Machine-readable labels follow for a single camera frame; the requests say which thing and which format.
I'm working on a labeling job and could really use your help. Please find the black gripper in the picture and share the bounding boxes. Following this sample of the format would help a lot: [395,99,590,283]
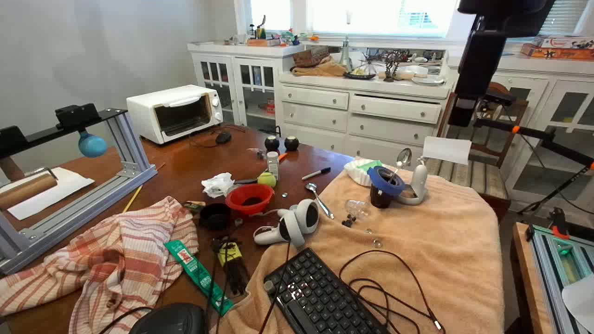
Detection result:
[447,30,509,129]

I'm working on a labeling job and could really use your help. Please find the white remote controller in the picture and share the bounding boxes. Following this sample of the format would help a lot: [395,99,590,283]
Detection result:
[397,158,431,209]

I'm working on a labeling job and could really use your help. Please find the white paper note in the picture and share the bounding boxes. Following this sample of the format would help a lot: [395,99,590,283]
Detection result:
[421,136,473,168]

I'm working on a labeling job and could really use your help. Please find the brown wooden chair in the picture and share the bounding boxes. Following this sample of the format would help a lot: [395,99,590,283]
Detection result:
[434,81,531,203]

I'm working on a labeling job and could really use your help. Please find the silver metal object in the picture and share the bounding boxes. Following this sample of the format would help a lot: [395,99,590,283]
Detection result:
[395,147,416,171]

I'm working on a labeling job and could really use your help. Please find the dark metal figurine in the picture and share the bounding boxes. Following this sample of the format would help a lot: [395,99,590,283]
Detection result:
[381,51,405,84]

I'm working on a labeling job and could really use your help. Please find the white drawer sideboard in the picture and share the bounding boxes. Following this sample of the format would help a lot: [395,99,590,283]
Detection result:
[277,73,453,171]

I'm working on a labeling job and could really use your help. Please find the orange flat box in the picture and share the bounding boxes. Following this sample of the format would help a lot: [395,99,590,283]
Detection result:
[518,36,594,62]

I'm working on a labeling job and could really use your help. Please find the dark plate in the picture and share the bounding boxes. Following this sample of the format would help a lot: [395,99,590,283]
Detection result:
[342,66,379,82]

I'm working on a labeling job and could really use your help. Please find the dark cup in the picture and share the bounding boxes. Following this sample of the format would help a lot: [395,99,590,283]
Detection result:
[369,184,395,210]

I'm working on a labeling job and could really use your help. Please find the clear glass bottle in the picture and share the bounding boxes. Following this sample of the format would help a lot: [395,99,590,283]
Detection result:
[338,36,355,73]

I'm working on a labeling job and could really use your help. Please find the clear plastic cup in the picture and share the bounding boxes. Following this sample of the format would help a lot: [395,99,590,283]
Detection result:
[342,197,371,220]

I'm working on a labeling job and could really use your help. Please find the beige ribbed towel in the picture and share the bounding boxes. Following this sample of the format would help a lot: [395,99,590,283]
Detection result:
[215,164,507,334]

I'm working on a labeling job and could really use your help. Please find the brown woven basket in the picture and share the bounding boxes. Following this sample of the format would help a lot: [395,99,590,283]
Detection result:
[291,47,332,71]

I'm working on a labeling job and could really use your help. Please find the black marker pen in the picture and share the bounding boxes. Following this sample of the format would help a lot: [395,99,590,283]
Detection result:
[301,166,332,183]

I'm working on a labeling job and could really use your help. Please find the silver spoon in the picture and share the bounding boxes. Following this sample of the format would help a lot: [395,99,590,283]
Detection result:
[304,183,336,222]

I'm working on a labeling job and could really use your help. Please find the white VR controller dark face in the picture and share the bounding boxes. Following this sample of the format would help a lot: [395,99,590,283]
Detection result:
[251,212,304,249]
[288,197,323,238]

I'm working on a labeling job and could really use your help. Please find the green tennis ball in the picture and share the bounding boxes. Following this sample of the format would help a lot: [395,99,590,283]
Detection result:
[256,171,278,190]

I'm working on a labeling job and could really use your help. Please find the red bowl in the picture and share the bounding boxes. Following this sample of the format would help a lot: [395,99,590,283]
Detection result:
[223,183,277,220]

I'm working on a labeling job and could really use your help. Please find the black computer keyboard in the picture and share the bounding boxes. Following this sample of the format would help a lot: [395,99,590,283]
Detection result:
[262,248,388,334]

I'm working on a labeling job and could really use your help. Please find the crumpled white tissue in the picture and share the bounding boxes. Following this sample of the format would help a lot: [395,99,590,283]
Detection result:
[200,171,238,201]

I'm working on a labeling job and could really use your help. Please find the small black bowl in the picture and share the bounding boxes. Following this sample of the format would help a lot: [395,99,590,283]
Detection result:
[199,203,236,233]

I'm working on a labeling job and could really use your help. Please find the black yellow hex key set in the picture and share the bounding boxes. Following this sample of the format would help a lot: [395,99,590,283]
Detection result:
[212,235,251,296]

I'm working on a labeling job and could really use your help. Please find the long green package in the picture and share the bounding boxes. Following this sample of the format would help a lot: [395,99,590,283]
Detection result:
[163,238,236,318]

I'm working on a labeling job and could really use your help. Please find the white toaster oven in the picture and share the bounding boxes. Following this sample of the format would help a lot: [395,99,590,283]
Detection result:
[124,84,225,147]

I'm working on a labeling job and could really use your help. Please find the yellow pencil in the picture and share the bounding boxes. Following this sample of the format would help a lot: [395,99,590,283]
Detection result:
[121,184,145,214]

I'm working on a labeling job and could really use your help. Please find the black rounded pouch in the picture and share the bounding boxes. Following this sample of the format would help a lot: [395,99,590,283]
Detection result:
[128,303,210,334]

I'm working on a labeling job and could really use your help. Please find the red white striped cloth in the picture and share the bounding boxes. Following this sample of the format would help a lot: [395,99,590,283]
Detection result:
[0,196,200,334]

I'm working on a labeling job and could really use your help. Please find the blue bulb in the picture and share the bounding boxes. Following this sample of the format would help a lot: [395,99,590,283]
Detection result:
[76,129,110,160]

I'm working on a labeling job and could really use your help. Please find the white paper sheet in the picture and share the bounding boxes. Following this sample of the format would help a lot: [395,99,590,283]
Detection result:
[6,166,97,223]

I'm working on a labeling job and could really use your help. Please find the brown cardboard roll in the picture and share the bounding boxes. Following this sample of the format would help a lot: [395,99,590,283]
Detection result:
[0,170,59,212]

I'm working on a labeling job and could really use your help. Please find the black camera boom stand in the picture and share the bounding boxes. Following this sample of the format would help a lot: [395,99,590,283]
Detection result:
[471,116,594,220]

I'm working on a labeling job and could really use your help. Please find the black clamp orange handle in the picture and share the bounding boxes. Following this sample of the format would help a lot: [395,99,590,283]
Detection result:
[546,207,594,244]

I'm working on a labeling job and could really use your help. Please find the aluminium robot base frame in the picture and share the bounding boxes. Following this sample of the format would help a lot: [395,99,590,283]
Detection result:
[525,223,594,334]

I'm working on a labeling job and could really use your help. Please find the orange handled screwdriver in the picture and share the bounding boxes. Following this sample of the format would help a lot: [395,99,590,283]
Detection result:
[234,153,290,186]

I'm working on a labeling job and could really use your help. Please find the thin black cable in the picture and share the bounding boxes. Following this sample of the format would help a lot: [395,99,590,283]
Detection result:
[336,249,447,334]

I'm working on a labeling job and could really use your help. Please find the aluminium extrusion frame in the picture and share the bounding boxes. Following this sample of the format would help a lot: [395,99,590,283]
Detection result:
[0,108,160,277]

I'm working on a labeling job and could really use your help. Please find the black camera on frame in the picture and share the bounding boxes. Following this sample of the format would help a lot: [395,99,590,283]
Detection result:
[54,103,102,134]

